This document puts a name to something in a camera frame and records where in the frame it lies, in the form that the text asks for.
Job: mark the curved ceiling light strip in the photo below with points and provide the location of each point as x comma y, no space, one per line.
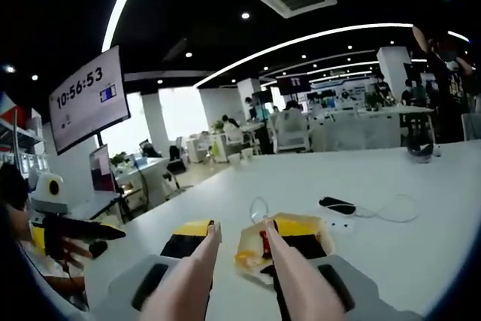
300,44
120,5

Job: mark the pink food tongs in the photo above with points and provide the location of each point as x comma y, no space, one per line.
180,283

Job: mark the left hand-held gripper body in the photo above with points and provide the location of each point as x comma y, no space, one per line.
49,193

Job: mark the dark hanging display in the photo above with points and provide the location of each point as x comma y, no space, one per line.
293,83

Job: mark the red gold wafer food packet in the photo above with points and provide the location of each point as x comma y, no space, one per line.
266,244

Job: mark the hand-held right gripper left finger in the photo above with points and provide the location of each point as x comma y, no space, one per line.
184,242

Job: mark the green potted plant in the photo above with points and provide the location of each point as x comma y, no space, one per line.
372,101

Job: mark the black marker pen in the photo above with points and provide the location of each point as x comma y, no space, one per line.
337,204

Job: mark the white desk partition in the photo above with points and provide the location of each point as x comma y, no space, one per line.
353,133

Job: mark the grey basket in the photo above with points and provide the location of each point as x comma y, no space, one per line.
420,150

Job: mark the person's left hand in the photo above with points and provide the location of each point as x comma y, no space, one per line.
71,249

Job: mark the white office chair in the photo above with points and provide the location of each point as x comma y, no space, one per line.
289,131

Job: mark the cream hexagonal container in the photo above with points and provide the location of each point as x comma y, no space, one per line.
248,240

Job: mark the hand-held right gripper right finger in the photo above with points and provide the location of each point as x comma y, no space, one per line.
304,240

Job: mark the black mouse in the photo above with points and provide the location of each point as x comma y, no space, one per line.
98,249

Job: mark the thin clear stand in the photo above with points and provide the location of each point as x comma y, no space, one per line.
258,208

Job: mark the large wall display screen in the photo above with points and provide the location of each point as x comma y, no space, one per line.
88,99

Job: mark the yellow-ended clear food packet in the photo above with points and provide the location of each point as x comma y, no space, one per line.
246,257

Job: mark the desk monitor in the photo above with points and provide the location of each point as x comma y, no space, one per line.
101,168

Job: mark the white paper cup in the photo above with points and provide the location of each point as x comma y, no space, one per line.
235,159
247,155

